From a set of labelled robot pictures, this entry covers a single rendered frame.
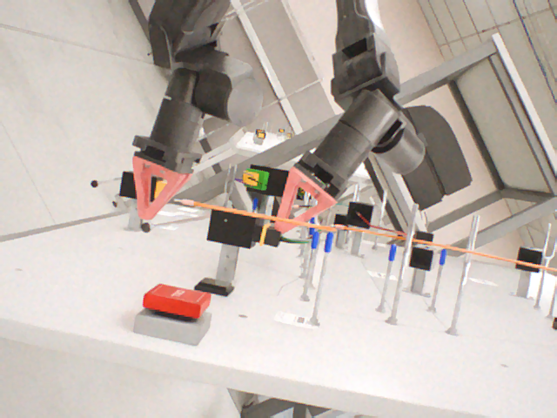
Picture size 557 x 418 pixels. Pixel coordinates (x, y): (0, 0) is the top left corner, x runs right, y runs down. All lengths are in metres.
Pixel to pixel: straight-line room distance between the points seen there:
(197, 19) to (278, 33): 7.56
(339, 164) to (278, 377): 0.35
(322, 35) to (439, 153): 6.55
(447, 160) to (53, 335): 1.43
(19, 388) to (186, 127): 0.40
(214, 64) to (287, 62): 7.51
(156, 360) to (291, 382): 0.11
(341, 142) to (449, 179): 1.06
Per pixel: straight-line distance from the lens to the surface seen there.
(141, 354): 0.51
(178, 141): 0.78
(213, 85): 0.74
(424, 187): 1.80
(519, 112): 1.79
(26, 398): 0.90
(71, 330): 0.53
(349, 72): 0.84
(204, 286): 0.73
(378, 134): 0.79
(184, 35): 0.73
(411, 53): 8.40
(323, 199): 0.75
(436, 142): 1.81
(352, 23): 0.88
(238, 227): 0.77
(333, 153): 0.77
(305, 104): 8.23
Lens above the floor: 1.27
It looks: 6 degrees down
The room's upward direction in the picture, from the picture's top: 64 degrees clockwise
